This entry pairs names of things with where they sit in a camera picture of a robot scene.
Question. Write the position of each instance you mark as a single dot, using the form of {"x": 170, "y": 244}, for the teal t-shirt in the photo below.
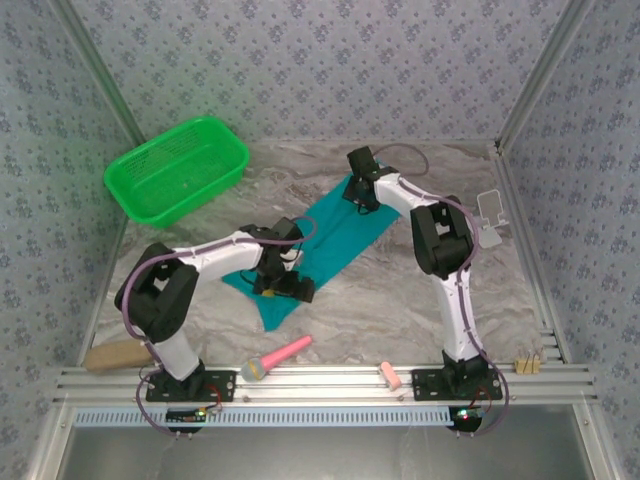
{"x": 335, "y": 235}

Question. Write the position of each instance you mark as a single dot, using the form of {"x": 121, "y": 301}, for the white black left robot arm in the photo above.
{"x": 160, "y": 300}

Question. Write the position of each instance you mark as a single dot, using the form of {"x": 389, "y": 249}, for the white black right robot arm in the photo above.
{"x": 440, "y": 240}

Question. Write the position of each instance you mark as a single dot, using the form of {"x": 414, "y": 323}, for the pink toy microphone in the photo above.
{"x": 280, "y": 356}

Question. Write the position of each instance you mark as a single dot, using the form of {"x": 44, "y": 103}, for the green plastic basket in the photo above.
{"x": 172, "y": 170}

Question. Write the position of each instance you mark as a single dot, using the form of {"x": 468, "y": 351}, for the small pink cylinder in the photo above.
{"x": 390, "y": 376}

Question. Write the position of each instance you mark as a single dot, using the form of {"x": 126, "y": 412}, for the brown cork block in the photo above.
{"x": 117, "y": 356}

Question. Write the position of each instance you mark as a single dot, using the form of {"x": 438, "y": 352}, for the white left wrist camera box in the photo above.
{"x": 292, "y": 257}

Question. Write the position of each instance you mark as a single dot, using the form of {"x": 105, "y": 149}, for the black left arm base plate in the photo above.
{"x": 220, "y": 385}

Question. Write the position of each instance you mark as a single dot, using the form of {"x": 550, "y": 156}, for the aluminium mounting rail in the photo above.
{"x": 325, "y": 387}

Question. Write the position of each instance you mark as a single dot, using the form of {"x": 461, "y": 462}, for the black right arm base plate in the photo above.
{"x": 425, "y": 385}

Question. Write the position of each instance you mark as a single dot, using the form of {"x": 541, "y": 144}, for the aluminium corner post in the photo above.
{"x": 102, "y": 75}
{"x": 542, "y": 75}

